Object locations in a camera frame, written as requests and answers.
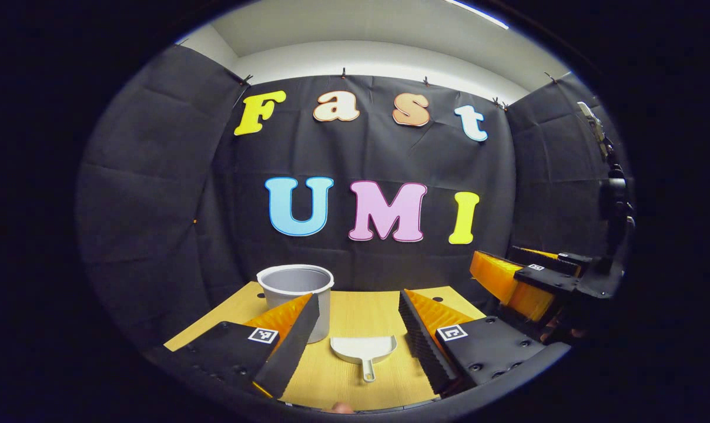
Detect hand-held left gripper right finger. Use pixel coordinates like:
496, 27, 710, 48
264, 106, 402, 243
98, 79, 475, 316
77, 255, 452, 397
398, 287, 547, 398

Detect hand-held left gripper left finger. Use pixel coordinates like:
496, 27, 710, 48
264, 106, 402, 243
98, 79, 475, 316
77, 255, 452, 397
149, 292, 321, 400

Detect white ribbed garbage bin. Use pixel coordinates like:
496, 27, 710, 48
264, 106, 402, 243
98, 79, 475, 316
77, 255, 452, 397
256, 264, 335, 344

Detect small grey dustpan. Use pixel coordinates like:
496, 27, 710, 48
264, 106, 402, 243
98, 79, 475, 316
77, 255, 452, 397
330, 335, 398, 383

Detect wooden desktop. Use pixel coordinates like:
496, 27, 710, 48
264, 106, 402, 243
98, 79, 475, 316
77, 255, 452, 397
163, 281, 488, 412

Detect row of black cloth clips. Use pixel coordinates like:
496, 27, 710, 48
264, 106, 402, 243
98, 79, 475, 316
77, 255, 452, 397
176, 38, 558, 111

